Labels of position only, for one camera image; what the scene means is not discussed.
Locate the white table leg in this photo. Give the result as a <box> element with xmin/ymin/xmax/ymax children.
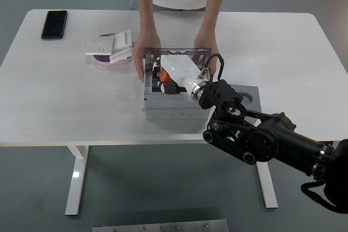
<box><xmin>255</xmin><ymin>162</ymin><xmax>279</xmax><ymax>209</ymax></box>
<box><xmin>65</xmin><ymin>145</ymin><xmax>90</xmax><ymax>216</ymax></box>

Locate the black smartphone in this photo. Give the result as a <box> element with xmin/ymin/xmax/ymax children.
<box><xmin>40</xmin><ymin>10</ymin><xmax>69</xmax><ymax>40</ymax></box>

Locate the white wall socket panel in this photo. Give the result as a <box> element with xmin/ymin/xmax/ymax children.
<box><xmin>85</xmin><ymin>35</ymin><xmax>115</xmax><ymax>56</ymax></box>

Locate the grey metal plate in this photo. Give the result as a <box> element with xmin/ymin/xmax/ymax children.
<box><xmin>92</xmin><ymin>219</ymin><xmax>229</xmax><ymax>232</ymax></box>

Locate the purple shallow dish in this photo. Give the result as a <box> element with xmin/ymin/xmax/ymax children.
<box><xmin>92</xmin><ymin>33</ymin><xmax>133</xmax><ymax>66</ymax></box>

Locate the white wall switch panel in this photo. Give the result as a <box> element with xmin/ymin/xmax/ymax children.
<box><xmin>111</xmin><ymin>29</ymin><xmax>133</xmax><ymax>53</ymax></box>
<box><xmin>109</xmin><ymin>47</ymin><xmax>134</xmax><ymax>64</ymax></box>

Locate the grey plastic electrical box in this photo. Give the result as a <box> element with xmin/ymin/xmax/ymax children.
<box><xmin>141</xmin><ymin>67</ymin><xmax>214</xmax><ymax>120</ymax></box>

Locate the smoky transparent box lid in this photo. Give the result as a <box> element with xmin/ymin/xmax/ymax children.
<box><xmin>144</xmin><ymin>47</ymin><xmax>212</xmax><ymax>74</ymax></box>

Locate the person's left hand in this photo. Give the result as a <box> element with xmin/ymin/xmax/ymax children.
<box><xmin>193</xmin><ymin>32</ymin><xmax>220</xmax><ymax>77</ymax></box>

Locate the person's right hand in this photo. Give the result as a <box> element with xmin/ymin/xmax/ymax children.
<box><xmin>132</xmin><ymin>32</ymin><xmax>163</xmax><ymax>84</ymax></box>

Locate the orange cylindrical battery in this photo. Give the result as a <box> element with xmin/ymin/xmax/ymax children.
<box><xmin>159</xmin><ymin>67</ymin><xmax>172</xmax><ymax>83</ymax></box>

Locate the grey block with round hole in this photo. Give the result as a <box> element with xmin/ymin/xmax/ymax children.
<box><xmin>229</xmin><ymin>84</ymin><xmax>262</xmax><ymax>114</ymax></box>

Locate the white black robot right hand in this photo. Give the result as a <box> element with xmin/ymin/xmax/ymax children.
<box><xmin>151</xmin><ymin>54</ymin><xmax>212</xmax><ymax>96</ymax></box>

